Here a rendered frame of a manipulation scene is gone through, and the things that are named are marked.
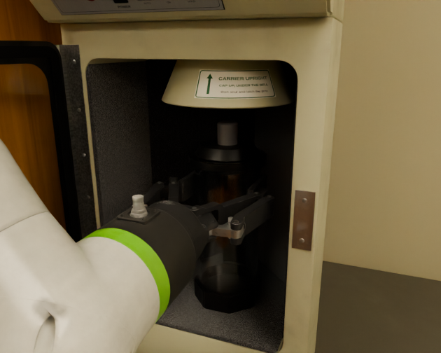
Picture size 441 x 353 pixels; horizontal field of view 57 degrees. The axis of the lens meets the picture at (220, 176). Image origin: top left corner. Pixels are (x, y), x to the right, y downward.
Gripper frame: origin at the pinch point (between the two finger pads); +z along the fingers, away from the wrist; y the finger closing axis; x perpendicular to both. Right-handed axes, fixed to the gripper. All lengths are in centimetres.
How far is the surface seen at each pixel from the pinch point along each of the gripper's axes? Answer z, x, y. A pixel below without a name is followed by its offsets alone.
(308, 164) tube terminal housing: -9.4, -6.9, -12.6
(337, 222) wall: 33.7, 17.6, -13.6
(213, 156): -3.8, -5.1, 0.5
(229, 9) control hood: -12.6, -22.1, -4.8
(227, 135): -0.8, -7.4, -0.4
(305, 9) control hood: -12.4, -21.9, -11.8
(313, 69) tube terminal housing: -9.4, -16.6, -12.5
